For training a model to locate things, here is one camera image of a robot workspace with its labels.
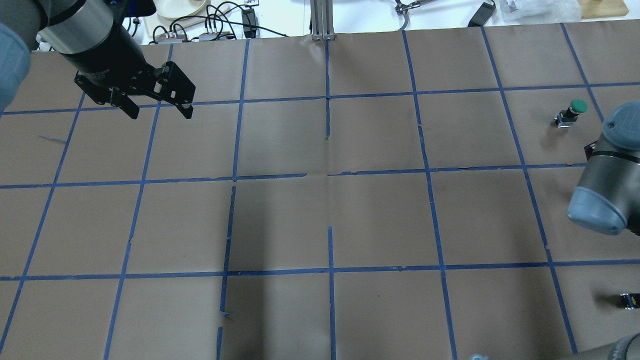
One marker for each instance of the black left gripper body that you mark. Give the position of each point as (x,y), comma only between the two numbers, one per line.
(106,56)

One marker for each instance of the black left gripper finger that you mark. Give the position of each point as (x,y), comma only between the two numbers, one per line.
(184,106)
(122,101)

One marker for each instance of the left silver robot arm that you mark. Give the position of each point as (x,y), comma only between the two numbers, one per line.
(111,67)

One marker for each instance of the green push button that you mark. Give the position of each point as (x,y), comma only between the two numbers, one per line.
(568,117)

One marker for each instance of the black power adapter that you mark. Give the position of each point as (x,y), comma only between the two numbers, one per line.
(483,14)

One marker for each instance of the aluminium frame post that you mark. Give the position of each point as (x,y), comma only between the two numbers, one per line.
(321,19)

